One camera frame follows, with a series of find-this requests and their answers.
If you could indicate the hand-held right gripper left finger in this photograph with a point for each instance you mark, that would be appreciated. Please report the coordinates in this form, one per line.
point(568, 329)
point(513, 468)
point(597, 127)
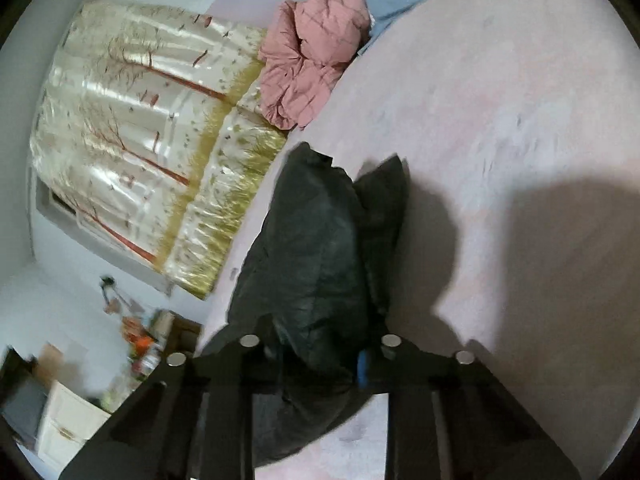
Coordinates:
point(235, 375)

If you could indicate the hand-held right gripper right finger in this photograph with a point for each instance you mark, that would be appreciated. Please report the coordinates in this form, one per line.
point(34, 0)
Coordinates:
point(363, 371)

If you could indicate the black puffer coat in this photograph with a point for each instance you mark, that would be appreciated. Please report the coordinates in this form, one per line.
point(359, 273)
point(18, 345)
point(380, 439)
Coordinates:
point(310, 260)

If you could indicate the clutter on desk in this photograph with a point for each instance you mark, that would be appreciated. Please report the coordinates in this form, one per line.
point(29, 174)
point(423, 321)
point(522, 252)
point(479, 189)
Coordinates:
point(145, 350)

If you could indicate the white cabinet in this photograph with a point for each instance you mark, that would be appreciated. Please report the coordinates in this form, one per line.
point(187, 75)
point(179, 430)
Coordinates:
point(70, 420)

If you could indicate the dark furniture piece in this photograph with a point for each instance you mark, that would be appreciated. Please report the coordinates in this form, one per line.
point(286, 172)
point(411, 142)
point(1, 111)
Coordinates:
point(20, 400)

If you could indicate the tree print curtain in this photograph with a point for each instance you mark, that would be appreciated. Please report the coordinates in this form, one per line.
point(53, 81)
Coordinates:
point(140, 140)

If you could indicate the pink quilted jacket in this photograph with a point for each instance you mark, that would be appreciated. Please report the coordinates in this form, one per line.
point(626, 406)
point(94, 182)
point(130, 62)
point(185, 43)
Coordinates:
point(315, 50)

